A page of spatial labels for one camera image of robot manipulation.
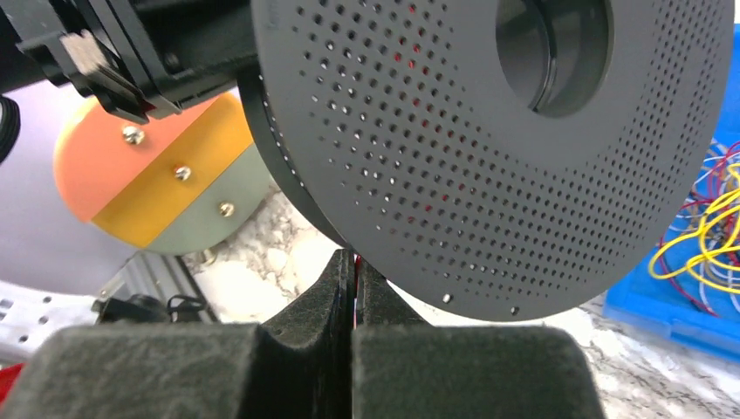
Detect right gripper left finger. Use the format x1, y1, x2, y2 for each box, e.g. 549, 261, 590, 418
1, 250, 354, 418

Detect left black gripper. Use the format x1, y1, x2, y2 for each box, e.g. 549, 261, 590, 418
1, 0, 257, 123

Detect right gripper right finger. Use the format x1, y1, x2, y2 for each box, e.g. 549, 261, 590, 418
352, 260, 605, 418

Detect red wire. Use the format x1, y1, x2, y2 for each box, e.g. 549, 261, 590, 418
353, 254, 362, 325

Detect black cable spool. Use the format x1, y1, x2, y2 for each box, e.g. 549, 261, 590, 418
239, 1, 735, 321

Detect blue plastic bin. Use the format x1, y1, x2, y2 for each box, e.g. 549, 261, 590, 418
603, 23, 739, 364

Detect cream cylinder with orange lid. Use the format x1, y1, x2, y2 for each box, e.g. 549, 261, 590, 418
52, 93, 271, 255

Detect bundle of coloured wires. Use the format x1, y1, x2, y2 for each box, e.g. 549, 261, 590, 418
647, 141, 740, 319

